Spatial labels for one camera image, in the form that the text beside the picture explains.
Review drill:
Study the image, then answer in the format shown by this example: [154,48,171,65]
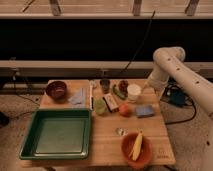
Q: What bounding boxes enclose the wooden block eraser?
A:
[104,93,119,112]

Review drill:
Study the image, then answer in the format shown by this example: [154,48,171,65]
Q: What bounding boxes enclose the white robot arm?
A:
[148,47,213,117]

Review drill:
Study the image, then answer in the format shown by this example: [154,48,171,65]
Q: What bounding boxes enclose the green plastic tray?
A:
[19,109,92,160]

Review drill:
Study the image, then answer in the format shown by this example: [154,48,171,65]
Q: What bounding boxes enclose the dark metal cup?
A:
[100,78,110,94]

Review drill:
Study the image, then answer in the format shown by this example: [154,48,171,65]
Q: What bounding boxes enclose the green cucumber toy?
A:
[112,84,126,100]

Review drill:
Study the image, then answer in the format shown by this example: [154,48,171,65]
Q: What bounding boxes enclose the green apple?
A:
[94,99,107,115]

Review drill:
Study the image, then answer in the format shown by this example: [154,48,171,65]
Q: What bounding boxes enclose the wooden cutting board table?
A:
[20,87,176,168]

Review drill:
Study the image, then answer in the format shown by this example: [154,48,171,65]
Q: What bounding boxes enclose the white cup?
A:
[127,84,141,102]

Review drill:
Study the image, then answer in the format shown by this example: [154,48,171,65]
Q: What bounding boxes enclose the orange fruit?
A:
[119,103,132,117]

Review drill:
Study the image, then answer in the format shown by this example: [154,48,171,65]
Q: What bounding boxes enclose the blue cloth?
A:
[68,88,86,105]

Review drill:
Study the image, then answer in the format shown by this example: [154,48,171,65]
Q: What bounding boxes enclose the blue sponge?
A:
[135,105,154,117]

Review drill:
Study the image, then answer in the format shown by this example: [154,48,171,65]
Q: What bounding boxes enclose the small clear glass piece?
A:
[115,128,127,136]

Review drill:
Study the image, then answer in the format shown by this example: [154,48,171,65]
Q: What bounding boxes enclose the dark red bowl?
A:
[45,81,67,100]

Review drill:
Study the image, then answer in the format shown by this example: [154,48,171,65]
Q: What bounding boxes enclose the black power adapter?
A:
[169,90,186,107]

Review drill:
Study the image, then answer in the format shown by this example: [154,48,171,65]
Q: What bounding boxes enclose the yellow banana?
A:
[129,132,143,161]

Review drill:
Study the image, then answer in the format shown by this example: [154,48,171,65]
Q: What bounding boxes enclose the orange bowl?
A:
[121,132,152,169]

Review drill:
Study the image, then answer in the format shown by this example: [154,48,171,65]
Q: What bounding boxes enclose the black cable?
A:
[118,9,157,77]

